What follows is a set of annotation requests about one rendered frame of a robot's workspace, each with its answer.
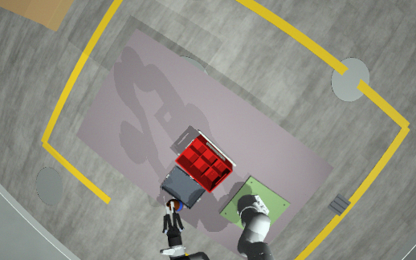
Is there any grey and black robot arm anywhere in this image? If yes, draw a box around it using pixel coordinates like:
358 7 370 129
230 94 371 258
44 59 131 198
160 194 275 260

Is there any red crate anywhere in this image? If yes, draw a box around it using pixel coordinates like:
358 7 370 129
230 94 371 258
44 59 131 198
175 134 233 193

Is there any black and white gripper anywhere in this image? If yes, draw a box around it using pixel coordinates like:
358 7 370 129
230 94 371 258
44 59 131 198
162 201 185 247

